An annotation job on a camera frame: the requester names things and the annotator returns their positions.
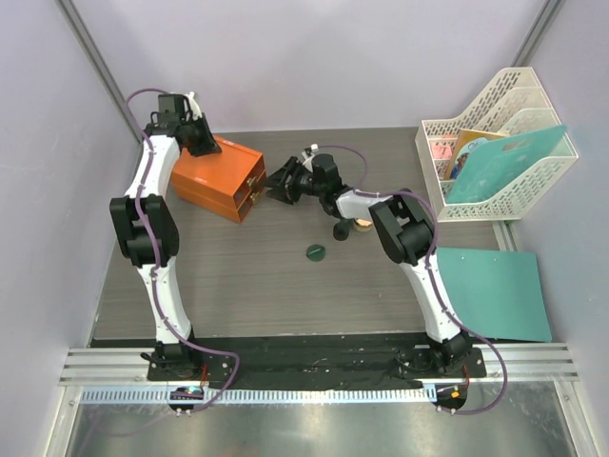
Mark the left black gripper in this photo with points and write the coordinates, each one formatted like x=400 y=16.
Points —
x=204 y=141

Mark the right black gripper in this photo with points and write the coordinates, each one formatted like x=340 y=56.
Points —
x=288 y=194

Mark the clear drawer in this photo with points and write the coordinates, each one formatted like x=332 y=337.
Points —
x=251 y=200
x=254 y=182

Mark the orange drawer organizer box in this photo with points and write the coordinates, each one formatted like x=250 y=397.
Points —
x=213 y=181

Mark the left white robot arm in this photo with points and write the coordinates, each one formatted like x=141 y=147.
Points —
x=147 y=234

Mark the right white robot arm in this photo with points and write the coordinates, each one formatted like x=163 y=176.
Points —
x=407 y=234

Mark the dark green round compact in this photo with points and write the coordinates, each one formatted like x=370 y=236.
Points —
x=341 y=230

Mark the gold lid cream jar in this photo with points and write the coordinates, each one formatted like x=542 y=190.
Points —
x=362 y=225

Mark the pink booklet in holder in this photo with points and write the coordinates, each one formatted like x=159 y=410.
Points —
x=441 y=151

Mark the yellow book in holder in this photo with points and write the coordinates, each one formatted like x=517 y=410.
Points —
x=467 y=141

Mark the teal plastic folder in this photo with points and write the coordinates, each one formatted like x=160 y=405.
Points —
x=495 y=164

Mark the teal clipboard on table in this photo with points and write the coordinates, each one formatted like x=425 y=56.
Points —
x=496 y=293

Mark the white mesh file holder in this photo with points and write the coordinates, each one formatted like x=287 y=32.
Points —
x=512 y=103

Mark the green puff with strap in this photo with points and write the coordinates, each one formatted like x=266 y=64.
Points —
x=315 y=253

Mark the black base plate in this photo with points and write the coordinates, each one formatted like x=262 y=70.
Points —
x=322 y=362

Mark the white slotted cable duct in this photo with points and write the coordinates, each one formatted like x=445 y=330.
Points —
x=189 y=395

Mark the aluminium rail frame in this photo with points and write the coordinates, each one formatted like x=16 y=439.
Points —
x=114 y=363

